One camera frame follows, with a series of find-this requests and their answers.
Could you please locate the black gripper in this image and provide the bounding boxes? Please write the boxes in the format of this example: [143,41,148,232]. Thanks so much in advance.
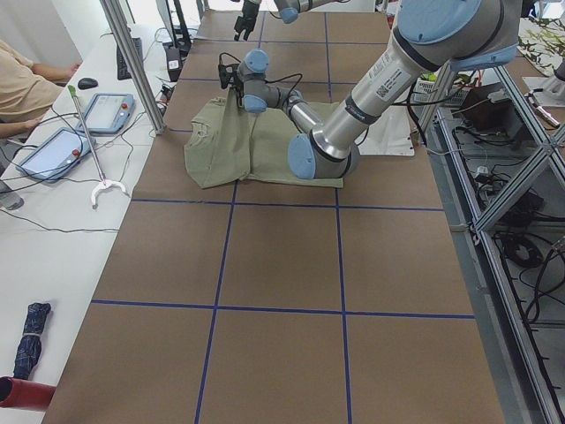
[234,0,260,41]
[231,65,245,108]

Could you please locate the olive green long-sleeve shirt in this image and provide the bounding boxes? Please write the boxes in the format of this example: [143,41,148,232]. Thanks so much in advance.
[185,89,343,188]

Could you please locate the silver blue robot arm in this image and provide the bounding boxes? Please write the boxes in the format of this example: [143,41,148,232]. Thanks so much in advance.
[234,0,332,41]
[234,0,523,179]

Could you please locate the black keyboard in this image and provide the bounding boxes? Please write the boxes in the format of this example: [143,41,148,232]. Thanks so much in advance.
[116,36,144,81]

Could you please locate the far blue teach pendant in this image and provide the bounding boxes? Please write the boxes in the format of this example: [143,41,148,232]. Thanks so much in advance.
[78,93,135,136]

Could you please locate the blue teach pendant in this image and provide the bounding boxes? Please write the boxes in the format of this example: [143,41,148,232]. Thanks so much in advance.
[16,128,90,183]
[78,93,135,136]

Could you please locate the black computer mouse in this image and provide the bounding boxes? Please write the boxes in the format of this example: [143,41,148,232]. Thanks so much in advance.
[77,77,99,90]

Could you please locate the reacher grabber stick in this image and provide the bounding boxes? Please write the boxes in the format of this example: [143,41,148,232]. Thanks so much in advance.
[67,85,130,209]

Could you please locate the near blue teach pendant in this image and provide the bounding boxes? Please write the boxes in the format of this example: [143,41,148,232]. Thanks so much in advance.
[16,128,90,183]

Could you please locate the seated person beige shirt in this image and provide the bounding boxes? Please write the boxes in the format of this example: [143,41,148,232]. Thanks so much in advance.
[1,41,81,139]

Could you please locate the folded dark blue umbrella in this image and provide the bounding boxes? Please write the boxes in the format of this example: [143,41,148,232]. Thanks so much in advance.
[13,302,51,380]

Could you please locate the red cylinder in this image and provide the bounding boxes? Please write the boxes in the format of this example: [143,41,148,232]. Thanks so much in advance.
[0,376,57,412]

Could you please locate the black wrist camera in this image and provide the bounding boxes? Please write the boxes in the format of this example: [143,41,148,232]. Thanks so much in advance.
[217,52,240,89]

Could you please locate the camera black cable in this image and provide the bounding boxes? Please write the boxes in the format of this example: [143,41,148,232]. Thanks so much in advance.
[218,51,305,107]

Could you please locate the aluminium frame post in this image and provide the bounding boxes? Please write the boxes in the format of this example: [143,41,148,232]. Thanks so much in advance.
[100,0,165,135]

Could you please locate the white pedestal column base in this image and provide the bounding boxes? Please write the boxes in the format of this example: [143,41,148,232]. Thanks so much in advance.
[355,106,415,157]

